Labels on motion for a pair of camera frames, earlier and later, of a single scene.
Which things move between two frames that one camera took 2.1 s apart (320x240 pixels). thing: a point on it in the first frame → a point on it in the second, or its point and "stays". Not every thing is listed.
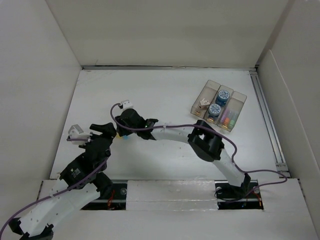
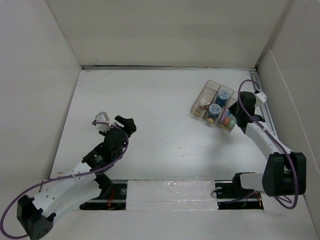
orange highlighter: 226,121 stays
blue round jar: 222,98 stays
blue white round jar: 214,109 stays
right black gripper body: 124,130 → 235,109
